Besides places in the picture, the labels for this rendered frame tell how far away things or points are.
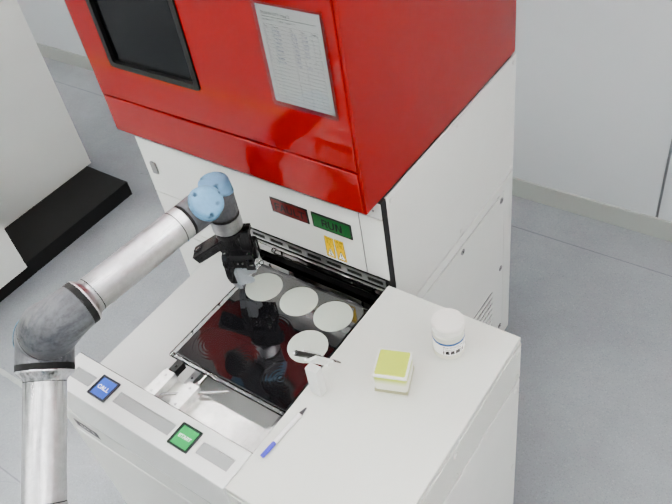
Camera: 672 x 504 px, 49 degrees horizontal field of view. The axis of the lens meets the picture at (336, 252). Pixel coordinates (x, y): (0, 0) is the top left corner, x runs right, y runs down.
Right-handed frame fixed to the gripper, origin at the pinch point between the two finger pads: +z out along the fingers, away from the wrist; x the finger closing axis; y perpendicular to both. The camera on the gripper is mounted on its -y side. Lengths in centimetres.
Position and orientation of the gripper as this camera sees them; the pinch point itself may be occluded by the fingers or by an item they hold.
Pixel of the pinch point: (238, 284)
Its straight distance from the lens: 198.0
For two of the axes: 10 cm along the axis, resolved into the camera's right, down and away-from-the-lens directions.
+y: 9.9, -0.4, -1.6
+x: 0.9, -7.0, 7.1
